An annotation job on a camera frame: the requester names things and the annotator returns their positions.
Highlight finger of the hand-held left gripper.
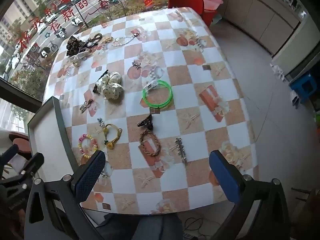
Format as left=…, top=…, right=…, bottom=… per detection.
left=0, top=144, right=18, bottom=167
left=10, top=152, right=45, bottom=188

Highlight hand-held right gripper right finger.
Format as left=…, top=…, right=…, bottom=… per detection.
left=209, top=150, right=292, bottom=240

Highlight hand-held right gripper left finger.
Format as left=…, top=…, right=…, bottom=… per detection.
left=24, top=150, right=106, bottom=240

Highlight white box with green rim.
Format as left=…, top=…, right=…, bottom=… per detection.
left=27, top=96, right=83, bottom=180

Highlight brown braided bracelet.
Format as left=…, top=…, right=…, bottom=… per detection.
left=139, top=131, right=162, bottom=157

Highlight black beaded snap hair clip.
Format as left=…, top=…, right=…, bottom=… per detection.
left=93, top=69, right=109, bottom=93

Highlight brown round stool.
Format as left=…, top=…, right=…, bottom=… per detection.
left=9, top=134, right=32, bottom=153

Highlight silver hair clip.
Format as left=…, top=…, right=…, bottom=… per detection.
left=174, top=137, right=188, bottom=165

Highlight bronze hair clip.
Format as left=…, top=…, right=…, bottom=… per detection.
left=79, top=98, right=97, bottom=113

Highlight black claw clip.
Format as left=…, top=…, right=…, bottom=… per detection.
left=137, top=114, right=154, bottom=132

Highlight person's jeans legs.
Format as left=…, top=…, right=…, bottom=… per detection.
left=96, top=214, right=184, bottom=240

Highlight cream polka-dot scrunchie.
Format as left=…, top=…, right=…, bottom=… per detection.
left=96, top=71, right=125, bottom=100

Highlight green bangles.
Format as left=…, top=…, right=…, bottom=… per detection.
left=142, top=79, right=173, bottom=109

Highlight checkered printed tablecloth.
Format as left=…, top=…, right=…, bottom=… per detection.
left=42, top=6, right=259, bottom=215

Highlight blue plastic stool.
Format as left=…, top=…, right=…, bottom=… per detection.
left=290, top=74, right=318, bottom=103

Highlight dark braided hair accessory pile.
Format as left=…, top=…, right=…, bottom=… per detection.
left=66, top=35, right=87, bottom=57

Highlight beige cabinets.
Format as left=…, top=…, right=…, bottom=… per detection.
left=217, top=0, right=300, bottom=55

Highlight pink basin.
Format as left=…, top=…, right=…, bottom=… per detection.
left=200, top=0, right=223, bottom=12

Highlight pink and yellow beaded bracelet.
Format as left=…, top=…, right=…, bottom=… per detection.
left=78, top=134, right=97, bottom=158

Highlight yellow cord bracelet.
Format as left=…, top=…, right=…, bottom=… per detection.
left=103, top=123, right=123, bottom=150

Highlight black floor cable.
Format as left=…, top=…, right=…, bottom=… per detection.
left=184, top=217, right=213, bottom=239

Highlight clear crystal bracelet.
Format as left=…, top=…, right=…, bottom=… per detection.
left=112, top=35, right=134, bottom=47

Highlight dark braided hair tie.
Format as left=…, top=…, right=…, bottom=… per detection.
left=86, top=33, right=103, bottom=48

